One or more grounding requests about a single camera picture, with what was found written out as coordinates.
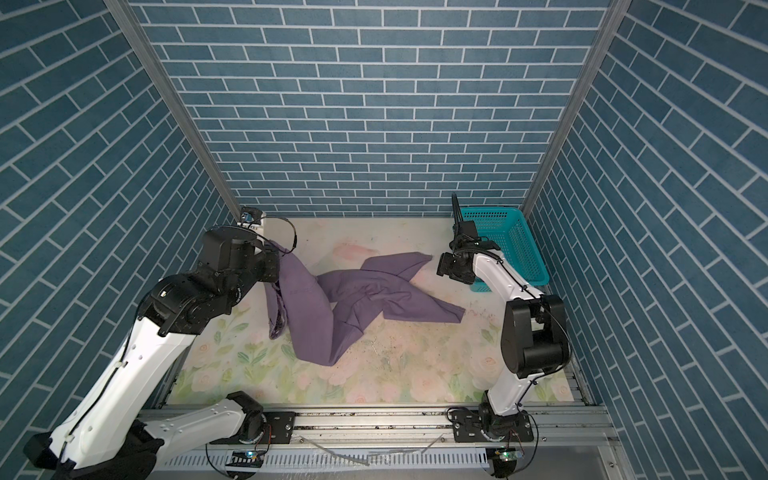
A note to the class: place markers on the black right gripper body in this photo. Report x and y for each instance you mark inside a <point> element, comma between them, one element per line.
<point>451,265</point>

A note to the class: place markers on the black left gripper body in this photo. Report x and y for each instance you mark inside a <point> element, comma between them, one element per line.
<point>266,268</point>

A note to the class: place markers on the purple trousers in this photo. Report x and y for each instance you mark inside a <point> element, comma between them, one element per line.
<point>326,314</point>

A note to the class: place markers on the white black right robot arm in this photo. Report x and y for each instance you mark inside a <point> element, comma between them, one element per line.
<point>534,342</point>

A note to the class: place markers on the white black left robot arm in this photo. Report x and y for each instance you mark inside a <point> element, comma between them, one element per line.
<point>103,438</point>

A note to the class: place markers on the teal plastic basket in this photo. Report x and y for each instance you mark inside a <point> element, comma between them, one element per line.
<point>507,227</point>

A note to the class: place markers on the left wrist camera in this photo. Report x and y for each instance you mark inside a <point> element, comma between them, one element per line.
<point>251,217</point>

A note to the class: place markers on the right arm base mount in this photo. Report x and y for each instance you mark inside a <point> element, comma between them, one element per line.
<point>475,426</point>

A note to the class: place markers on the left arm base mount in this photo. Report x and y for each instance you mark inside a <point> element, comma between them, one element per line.
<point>275,427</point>

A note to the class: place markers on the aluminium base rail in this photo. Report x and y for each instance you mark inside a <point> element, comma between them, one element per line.
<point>568,438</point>

